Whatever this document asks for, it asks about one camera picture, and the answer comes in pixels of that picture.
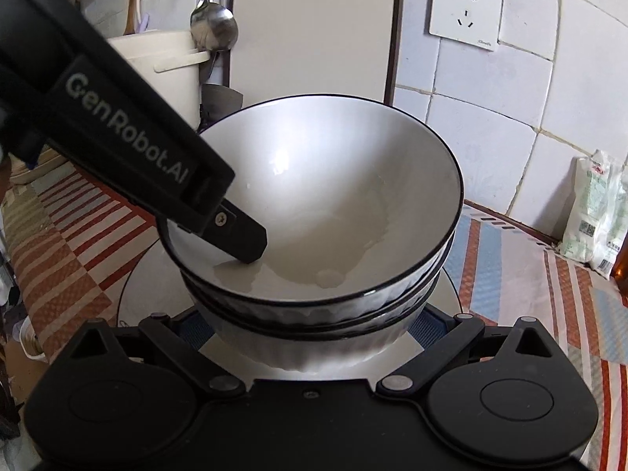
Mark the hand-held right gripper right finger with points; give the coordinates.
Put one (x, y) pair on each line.
(434, 327)

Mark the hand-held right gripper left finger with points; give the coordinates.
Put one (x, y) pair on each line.
(192, 329)

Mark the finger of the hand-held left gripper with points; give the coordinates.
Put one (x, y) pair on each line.
(243, 240)

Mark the white plate with sun print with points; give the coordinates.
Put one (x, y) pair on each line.
(135, 299)

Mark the white rice cooker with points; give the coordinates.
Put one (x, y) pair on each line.
(157, 73)

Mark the striped patchwork tablecloth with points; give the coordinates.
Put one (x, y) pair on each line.
(539, 304)

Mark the grey plastic piece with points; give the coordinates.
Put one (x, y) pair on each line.
(221, 105)

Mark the metal ladle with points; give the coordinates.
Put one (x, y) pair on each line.
(215, 22)

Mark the white plastic seasoning bag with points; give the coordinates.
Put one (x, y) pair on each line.
(596, 211)

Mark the white cutting board dark frame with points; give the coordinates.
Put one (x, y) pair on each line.
(314, 29)

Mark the white wall socket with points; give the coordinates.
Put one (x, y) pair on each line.
(466, 12)

